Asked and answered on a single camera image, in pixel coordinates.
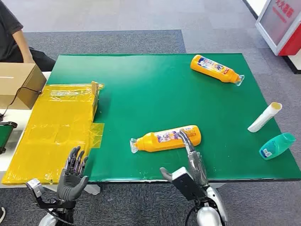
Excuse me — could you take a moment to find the thin black cable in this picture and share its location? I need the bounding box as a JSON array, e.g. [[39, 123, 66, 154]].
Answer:
[[0, 86, 42, 121]]

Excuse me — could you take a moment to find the brown cardboard box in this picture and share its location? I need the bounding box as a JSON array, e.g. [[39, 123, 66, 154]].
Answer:
[[0, 63, 47, 110]]

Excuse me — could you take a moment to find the white tube bottle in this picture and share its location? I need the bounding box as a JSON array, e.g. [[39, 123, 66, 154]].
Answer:
[[247, 102, 283, 134]]

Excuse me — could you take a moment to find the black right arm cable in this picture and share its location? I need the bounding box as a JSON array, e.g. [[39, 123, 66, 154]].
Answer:
[[185, 204, 200, 226]]

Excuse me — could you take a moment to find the green bin with black rim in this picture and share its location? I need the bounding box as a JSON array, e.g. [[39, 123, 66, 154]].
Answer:
[[0, 121, 18, 155]]

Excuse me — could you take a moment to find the green table mat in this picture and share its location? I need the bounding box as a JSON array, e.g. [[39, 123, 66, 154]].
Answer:
[[46, 53, 301, 183]]

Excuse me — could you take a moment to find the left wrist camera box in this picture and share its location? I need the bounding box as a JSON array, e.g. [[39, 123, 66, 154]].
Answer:
[[25, 178, 75, 210]]

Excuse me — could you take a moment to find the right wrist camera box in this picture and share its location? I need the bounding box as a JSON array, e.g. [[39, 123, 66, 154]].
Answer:
[[159, 167, 207, 202]]

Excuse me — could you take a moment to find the white and red display stand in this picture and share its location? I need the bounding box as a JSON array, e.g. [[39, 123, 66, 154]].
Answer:
[[255, 0, 301, 57]]

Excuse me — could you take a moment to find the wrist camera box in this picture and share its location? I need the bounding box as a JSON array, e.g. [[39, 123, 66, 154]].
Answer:
[[25, 178, 75, 210], [159, 167, 207, 202]]

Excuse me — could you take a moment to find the person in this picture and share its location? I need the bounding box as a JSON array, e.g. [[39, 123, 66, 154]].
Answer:
[[0, 0, 56, 73]]

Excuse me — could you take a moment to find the white table leg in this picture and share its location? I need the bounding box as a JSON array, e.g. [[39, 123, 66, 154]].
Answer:
[[84, 184, 101, 196], [207, 182, 227, 190]]

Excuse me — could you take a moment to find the orange bottle with clear cap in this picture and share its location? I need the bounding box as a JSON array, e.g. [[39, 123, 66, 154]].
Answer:
[[130, 125, 202, 154], [190, 54, 245, 87]]

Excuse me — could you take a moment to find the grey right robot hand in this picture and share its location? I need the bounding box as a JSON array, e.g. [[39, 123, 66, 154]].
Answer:
[[177, 130, 209, 187]]

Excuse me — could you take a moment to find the teal plastic bottle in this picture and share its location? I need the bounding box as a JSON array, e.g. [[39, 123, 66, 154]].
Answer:
[[259, 133, 296, 161]]

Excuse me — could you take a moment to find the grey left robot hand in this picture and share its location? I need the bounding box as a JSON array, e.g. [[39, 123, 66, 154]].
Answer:
[[57, 145, 89, 202]]

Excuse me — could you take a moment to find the yellow film wrapped box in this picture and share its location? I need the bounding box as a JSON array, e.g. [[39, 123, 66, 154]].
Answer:
[[2, 81, 105, 186]]

